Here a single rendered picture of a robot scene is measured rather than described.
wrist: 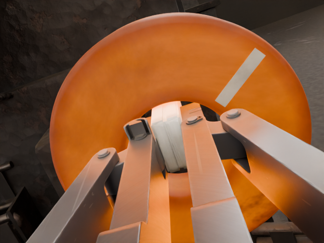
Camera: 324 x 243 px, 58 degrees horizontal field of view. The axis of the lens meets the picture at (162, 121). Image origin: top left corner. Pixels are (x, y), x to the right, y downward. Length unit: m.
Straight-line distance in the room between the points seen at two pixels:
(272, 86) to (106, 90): 0.09
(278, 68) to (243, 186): 0.07
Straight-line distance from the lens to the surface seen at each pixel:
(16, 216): 0.50
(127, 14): 0.55
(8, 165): 0.56
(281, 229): 0.33
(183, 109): 0.17
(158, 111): 0.16
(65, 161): 0.18
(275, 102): 0.17
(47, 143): 0.43
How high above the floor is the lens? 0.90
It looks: 19 degrees down
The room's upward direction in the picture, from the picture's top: 20 degrees counter-clockwise
